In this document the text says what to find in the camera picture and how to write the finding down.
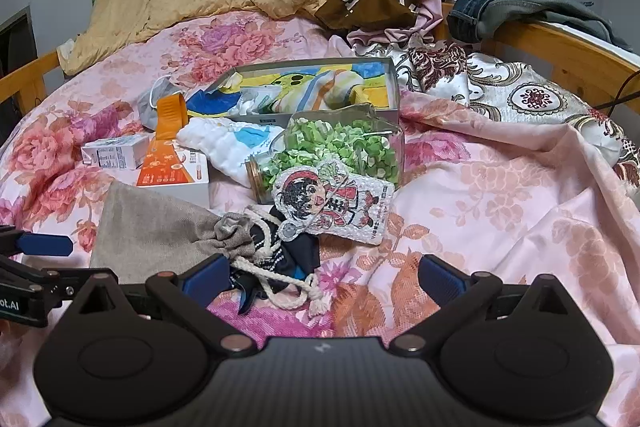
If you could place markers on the white plastic packet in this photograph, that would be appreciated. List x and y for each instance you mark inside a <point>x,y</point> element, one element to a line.
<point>255,101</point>

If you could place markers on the pink floral bedsheet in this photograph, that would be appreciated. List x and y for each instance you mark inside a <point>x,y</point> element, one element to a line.
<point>500,207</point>

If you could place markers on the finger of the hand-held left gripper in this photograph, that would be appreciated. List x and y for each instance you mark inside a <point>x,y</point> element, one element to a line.
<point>35,277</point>
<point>45,245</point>

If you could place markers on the grey face mask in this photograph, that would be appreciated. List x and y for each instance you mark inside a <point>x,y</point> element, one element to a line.
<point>147,107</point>

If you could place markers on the glass jar of green stars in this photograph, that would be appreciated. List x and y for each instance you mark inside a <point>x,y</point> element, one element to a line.
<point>325,142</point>

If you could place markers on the white orange box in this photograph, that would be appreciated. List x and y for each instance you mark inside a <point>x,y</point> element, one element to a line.
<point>170,167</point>

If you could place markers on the white maroon ornate cloth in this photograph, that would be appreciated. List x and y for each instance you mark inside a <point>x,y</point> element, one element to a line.
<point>540,102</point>

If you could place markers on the blue jeans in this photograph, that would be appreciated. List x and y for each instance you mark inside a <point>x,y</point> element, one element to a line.
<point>490,7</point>

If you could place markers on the dark framed panel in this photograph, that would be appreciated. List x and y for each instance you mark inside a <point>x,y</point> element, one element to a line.
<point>15,42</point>

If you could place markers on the cartoon figure pouch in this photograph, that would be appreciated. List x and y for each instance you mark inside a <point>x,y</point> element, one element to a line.
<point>340,202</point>

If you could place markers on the small white carton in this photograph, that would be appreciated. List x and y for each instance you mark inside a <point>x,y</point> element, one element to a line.
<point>115,152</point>

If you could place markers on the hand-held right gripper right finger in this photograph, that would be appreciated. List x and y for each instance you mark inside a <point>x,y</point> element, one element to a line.
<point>442,282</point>

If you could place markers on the wooden bed frame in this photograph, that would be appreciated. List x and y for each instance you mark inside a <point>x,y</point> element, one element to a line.
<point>565,57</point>

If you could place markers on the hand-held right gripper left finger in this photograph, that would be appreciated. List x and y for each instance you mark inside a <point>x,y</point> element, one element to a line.
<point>205,279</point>

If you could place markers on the blue yellow cloth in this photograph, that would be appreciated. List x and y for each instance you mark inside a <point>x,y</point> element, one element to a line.
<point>210,104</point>

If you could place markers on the black blue cloth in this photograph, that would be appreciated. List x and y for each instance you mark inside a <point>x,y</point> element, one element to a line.
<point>295,257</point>

